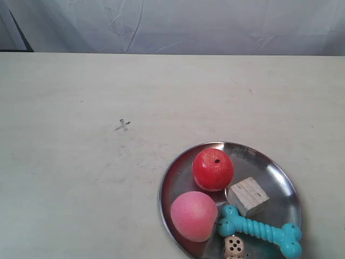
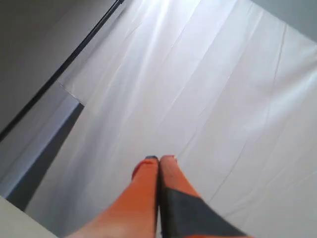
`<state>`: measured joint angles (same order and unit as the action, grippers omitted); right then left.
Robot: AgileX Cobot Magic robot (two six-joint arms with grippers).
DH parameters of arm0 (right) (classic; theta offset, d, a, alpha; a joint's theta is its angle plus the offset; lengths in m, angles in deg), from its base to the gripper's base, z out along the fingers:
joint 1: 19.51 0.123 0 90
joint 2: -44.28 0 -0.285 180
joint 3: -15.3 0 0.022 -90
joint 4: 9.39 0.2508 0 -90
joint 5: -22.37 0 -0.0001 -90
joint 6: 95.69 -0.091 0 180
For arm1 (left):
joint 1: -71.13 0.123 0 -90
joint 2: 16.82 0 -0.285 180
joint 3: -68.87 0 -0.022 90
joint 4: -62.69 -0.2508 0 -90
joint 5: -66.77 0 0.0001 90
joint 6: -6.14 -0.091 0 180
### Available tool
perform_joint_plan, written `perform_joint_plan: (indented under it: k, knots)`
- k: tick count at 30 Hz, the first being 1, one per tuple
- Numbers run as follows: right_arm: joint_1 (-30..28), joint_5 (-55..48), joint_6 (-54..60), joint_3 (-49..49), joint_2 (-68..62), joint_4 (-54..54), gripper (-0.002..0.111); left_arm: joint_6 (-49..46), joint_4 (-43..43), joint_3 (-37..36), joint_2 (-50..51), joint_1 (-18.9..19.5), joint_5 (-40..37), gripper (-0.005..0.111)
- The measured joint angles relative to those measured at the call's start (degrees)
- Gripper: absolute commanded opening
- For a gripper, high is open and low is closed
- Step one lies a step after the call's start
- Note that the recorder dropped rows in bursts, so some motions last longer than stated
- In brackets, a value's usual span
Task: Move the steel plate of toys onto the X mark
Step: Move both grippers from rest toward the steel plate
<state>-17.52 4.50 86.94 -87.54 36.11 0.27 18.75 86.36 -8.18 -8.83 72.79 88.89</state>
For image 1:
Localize red toy apple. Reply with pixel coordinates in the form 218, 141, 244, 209
192, 148, 234, 192

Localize pink toy peach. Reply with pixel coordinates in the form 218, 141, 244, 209
170, 191, 218, 243

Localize pale wooden cube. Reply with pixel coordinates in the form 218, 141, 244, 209
226, 177, 270, 217

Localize wooden die black dots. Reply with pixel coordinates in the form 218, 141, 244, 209
223, 235, 245, 259

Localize round metal plate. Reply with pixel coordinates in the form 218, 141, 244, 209
158, 142, 302, 258

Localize teal rubber bone toy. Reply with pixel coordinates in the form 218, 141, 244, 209
217, 205, 302, 258

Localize white wrinkled backdrop cloth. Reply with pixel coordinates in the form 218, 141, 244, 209
1, 1, 344, 56

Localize dark stand leg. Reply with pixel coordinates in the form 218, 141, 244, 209
9, 10, 34, 52

